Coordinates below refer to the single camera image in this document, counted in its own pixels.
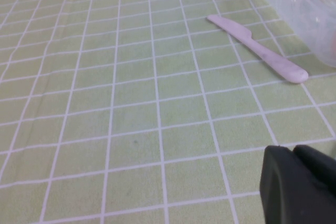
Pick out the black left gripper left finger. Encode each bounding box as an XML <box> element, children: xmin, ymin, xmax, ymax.
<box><xmin>259</xmin><ymin>145</ymin><xmax>336</xmax><ymax>224</ymax></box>

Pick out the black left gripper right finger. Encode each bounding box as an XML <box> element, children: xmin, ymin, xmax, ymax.
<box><xmin>292</xmin><ymin>144</ymin><xmax>336</xmax><ymax>193</ymax></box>

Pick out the clear plastic egg box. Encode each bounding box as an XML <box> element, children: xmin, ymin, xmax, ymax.
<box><xmin>258</xmin><ymin>0</ymin><xmax>336</xmax><ymax>68</ymax></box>

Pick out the pink plastic knife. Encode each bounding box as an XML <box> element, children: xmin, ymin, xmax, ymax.
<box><xmin>206</xmin><ymin>14</ymin><xmax>309</xmax><ymax>84</ymax></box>

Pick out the green checkered tablecloth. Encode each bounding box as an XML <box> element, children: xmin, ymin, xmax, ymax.
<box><xmin>0</xmin><ymin>0</ymin><xmax>336</xmax><ymax>224</ymax></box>

